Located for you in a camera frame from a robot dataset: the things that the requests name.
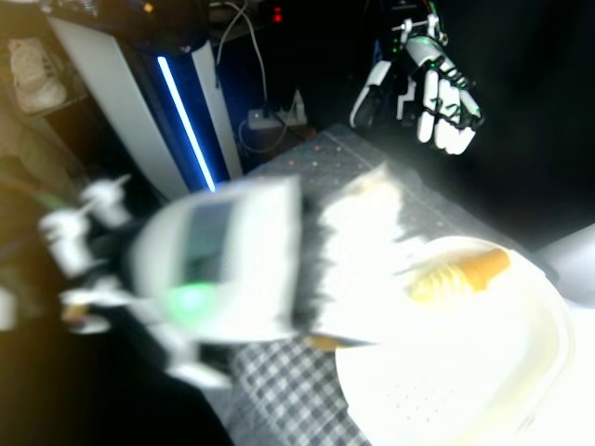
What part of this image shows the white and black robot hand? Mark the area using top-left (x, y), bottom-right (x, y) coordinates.
top-left (132, 163), bottom-right (419, 348)
top-left (348, 34), bottom-right (485, 157)

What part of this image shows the white round plate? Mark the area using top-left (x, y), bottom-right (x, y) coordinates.
top-left (333, 235), bottom-right (577, 446)

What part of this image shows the grey printed quilt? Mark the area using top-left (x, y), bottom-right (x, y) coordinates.
top-left (222, 123), bottom-right (559, 446)

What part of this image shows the white power strip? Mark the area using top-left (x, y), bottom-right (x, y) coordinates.
top-left (245, 90), bottom-right (309, 132)

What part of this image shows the white tower with blue light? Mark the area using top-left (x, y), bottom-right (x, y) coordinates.
top-left (46, 13), bottom-right (244, 199)

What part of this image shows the black device with red lights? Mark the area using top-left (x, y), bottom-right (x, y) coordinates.
top-left (208, 0), bottom-right (292, 30)

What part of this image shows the white shoe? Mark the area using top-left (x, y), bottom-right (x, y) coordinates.
top-left (7, 36), bottom-right (70, 116)

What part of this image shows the white cable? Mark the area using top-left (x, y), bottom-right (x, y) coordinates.
top-left (214, 0), bottom-right (270, 115)

